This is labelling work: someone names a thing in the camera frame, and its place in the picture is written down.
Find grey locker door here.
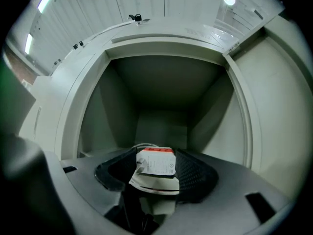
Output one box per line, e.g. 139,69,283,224
222,13,308,202

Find short ceiling strip light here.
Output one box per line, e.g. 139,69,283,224
24,33,34,55

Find white item with red label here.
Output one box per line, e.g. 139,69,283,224
128,142,180,196

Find grey metal locker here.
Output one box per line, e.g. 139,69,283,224
19,17,262,173

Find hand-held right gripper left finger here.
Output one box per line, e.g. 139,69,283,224
94,148,138,193

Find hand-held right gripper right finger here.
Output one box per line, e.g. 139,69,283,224
174,148,220,204

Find black clip on locker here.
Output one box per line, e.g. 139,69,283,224
128,13,143,23

